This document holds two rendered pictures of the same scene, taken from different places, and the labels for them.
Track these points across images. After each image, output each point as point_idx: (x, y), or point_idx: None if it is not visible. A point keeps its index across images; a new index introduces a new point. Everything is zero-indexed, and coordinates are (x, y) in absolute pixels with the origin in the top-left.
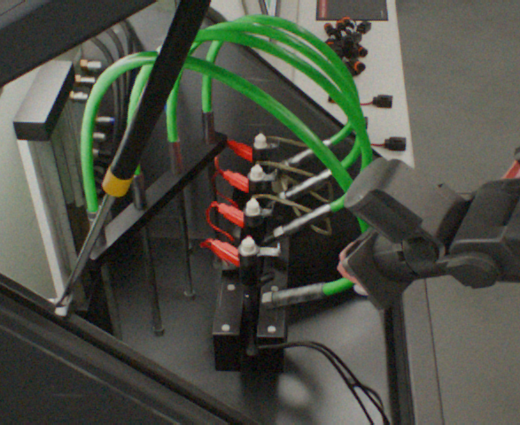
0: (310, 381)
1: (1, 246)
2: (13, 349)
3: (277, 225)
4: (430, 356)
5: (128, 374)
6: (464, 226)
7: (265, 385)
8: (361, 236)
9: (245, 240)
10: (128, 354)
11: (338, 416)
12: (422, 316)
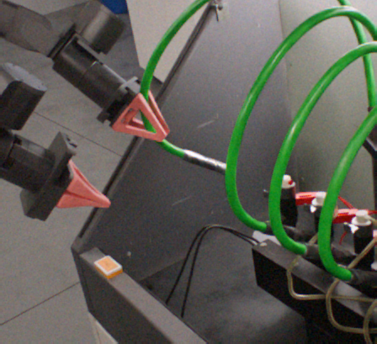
0: (260, 340)
1: (358, 63)
2: None
3: (363, 304)
4: (153, 319)
5: (188, 39)
6: (50, 20)
7: (286, 318)
8: (139, 86)
9: (288, 177)
10: (195, 39)
11: (219, 335)
12: (181, 341)
